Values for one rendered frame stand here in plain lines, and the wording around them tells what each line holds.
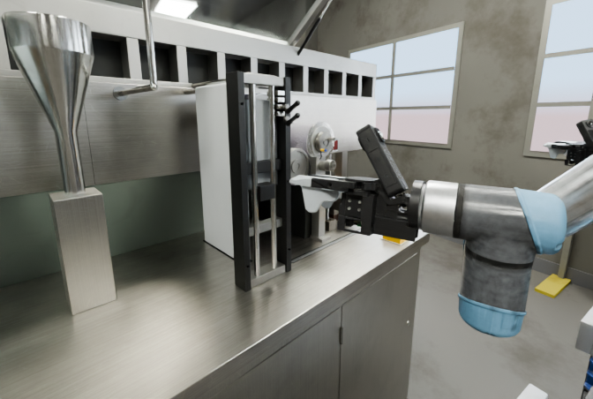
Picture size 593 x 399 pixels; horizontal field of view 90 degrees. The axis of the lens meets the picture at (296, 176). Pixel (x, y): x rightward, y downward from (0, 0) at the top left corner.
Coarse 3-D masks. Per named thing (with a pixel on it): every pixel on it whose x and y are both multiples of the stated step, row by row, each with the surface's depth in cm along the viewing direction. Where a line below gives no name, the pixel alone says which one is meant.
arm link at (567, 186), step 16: (592, 160) 42; (560, 176) 44; (576, 176) 42; (592, 176) 40; (560, 192) 43; (576, 192) 41; (592, 192) 40; (576, 208) 41; (592, 208) 41; (576, 224) 42; (464, 240) 54
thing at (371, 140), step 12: (360, 132) 45; (372, 132) 44; (360, 144) 46; (372, 144) 44; (384, 144) 46; (372, 156) 44; (384, 156) 43; (384, 168) 43; (396, 168) 45; (384, 180) 43; (396, 180) 42; (396, 192) 43
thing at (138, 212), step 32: (128, 192) 96; (160, 192) 103; (192, 192) 112; (0, 224) 76; (32, 224) 81; (128, 224) 98; (160, 224) 105; (192, 224) 113; (0, 256) 77; (32, 256) 82
